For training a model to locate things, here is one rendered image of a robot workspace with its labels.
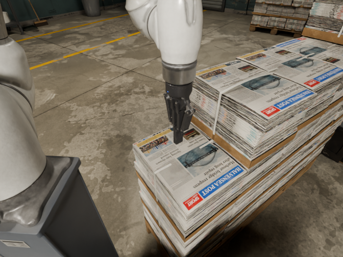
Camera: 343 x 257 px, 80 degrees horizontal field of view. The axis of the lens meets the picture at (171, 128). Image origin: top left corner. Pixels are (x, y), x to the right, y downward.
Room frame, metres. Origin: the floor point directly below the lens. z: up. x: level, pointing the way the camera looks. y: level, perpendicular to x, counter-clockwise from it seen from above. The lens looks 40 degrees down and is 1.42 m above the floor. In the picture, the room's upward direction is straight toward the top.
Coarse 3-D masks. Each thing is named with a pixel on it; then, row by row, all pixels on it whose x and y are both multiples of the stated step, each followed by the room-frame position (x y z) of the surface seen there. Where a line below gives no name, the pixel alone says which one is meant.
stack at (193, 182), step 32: (192, 128) 0.70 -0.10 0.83; (320, 128) 0.88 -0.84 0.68; (160, 160) 0.52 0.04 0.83; (192, 160) 0.52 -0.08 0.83; (224, 160) 0.52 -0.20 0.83; (288, 160) 0.72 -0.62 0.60; (160, 192) 0.44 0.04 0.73; (192, 192) 0.38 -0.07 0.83; (224, 192) 0.41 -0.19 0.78; (256, 192) 0.57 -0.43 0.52; (160, 224) 0.45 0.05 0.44; (192, 224) 0.32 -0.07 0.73; (224, 224) 0.45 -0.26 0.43; (192, 256) 0.35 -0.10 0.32
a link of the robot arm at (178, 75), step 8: (168, 64) 0.47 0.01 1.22; (192, 64) 0.48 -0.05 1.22; (168, 72) 0.47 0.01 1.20; (176, 72) 0.47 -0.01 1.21; (184, 72) 0.47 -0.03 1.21; (192, 72) 0.48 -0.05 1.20; (168, 80) 0.47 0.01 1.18; (176, 80) 0.47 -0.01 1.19; (184, 80) 0.47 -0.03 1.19; (192, 80) 0.48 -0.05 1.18
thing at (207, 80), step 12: (204, 72) 0.78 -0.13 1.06; (216, 72) 0.78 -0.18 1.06; (228, 72) 0.78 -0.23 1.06; (240, 72) 0.78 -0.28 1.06; (252, 72) 0.78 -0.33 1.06; (192, 84) 0.76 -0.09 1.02; (204, 84) 0.70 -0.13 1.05; (216, 84) 0.68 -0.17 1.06; (228, 84) 0.69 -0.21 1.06; (192, 96) 0.75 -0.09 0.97; (204, 96) 0.69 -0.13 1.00; (204, 108) 0.69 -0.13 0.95; (204, 120) 0.67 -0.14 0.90
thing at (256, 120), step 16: (272, 80) 0.72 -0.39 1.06; (288, 80) 0.72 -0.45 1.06; (240, 96) 0.60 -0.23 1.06; (256, 96) 0.59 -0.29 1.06; (272, 96) 0.59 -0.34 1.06; (288, 96) 0.60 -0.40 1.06; (304, 96) 0.60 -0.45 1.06; (240, 112) 0.55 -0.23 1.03; (256, 112) 0.50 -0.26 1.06; (272, 112) 0.50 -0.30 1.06; (288, 112) 0.53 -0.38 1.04; (304, 112) 0.62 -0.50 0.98; (224, 128) 0.58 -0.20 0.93; (240, 128) 0.53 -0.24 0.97; (256, 128) 0.49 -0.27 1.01; (272, 128) 0.50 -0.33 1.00; (288, 128) 0.58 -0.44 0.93; (240, 144) 0.51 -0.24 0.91; (256, 144) 0.47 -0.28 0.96; (272, 144) 0.54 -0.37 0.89
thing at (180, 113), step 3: (177, 102) 0.48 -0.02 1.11; (177, 105) 0.48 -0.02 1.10; (177, 108) 0.49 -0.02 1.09; (177, 111) 0.49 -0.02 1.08; (180, 111) 0.49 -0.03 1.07; (183, 111) 0.50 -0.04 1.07; (177, 114) 0.50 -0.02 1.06; (180, 114) 0.49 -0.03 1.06; (183, 114) 0.50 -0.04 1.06; (177, 117) 0.50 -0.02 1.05; (180, 117) 0.49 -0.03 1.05; (177, 120) 0.50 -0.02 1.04; (180, 120) 0.49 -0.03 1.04; (177, 123) 0.50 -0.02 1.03; (180, 123) 0.49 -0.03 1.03; (177, 126) 0.49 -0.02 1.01; (180, 126) 0.49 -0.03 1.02; (177, 129) 0.49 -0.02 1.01
